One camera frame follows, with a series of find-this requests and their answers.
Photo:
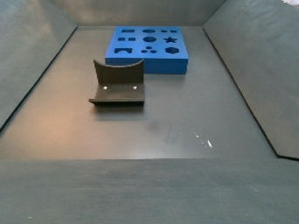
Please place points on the black curved holder stand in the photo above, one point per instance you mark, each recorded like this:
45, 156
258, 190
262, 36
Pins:
119, 78

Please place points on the blue shape sorter block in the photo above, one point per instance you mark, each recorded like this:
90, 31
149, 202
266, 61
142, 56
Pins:
155, 44

